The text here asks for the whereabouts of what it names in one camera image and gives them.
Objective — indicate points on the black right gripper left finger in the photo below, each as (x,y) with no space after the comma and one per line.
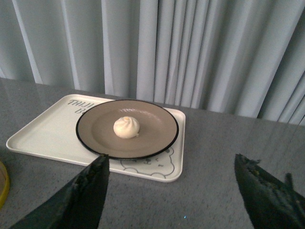
(77,205)

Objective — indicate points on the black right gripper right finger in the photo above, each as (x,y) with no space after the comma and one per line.
(269,202)

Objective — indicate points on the brown plate with black rim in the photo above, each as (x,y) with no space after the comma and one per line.
(158,129)

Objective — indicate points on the white steamed bun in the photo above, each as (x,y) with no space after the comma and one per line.
(126,127)

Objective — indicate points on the white rectangular tray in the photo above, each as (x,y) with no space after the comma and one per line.
(52,135)

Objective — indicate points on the yellow rimmed bamboo steamer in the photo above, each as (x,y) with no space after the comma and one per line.
(4,184)

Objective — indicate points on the grey pleated curtain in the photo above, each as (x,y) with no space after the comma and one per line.
(243,57)

